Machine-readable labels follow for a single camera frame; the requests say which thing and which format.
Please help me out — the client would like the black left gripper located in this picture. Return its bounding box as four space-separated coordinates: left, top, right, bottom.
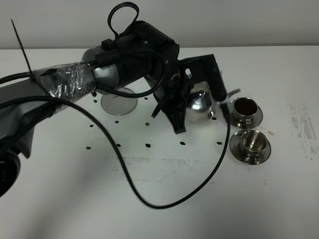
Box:
146 44 190 134

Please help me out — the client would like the stainless steel teapot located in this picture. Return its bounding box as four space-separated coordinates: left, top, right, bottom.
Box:
185 81 241 124

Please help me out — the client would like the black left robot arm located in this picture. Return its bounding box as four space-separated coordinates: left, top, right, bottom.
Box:
0 21 189 194

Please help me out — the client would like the steel teapot coaster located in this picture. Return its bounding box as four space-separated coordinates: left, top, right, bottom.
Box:
97 90 138 116

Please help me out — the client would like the near stainless steel saucer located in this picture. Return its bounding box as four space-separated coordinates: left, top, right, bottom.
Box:
229 130 271 165

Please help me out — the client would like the stainless steel saucer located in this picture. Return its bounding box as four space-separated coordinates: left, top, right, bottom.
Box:
229 99 263 129
229 130 271 165

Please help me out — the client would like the far stainless steel teacup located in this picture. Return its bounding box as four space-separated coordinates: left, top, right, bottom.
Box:
232 97 258 129

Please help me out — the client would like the stainless steel teacup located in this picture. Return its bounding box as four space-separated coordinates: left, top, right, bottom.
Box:
232 97 258 129
240 129 268 163

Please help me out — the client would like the far stainless steel saucer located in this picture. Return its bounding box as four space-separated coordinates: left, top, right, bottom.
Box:
229 99 263 129

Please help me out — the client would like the near stainless steel teacup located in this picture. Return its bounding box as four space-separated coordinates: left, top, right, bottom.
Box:
240 129 268 163

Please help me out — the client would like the black zip tie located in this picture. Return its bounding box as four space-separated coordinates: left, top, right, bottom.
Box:
10 18 34 80

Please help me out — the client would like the black left camera cable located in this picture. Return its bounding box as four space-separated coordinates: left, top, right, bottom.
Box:
0 48 231 211

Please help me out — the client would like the loose black plug cable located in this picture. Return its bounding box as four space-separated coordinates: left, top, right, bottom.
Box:
101 1 140 50

